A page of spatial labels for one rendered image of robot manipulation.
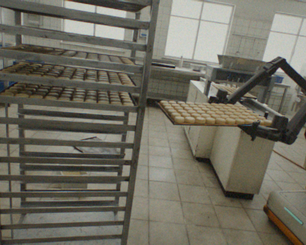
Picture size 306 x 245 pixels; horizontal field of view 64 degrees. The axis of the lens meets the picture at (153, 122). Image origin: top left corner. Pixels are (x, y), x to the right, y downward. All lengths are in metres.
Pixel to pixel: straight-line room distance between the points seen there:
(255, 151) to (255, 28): 4.22
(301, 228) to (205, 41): 4.65
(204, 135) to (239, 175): 0.74
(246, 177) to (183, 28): 4.15
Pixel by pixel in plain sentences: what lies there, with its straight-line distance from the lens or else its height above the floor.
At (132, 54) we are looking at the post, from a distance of 1.50.
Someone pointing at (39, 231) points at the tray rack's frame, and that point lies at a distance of 1.81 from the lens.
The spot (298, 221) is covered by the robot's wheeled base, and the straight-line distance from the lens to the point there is 2.26.
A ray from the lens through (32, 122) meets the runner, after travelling 1.16.
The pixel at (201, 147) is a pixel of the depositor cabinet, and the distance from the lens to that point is 3.07.
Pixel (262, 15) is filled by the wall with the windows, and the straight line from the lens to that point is 6.37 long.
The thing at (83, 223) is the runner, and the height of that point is 0.42.
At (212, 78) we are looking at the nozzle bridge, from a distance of 2.86.
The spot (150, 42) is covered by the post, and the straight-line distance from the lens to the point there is 1.05.
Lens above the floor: 1.35
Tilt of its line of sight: 18 degrees down
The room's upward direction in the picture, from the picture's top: 8 degrees clockwise
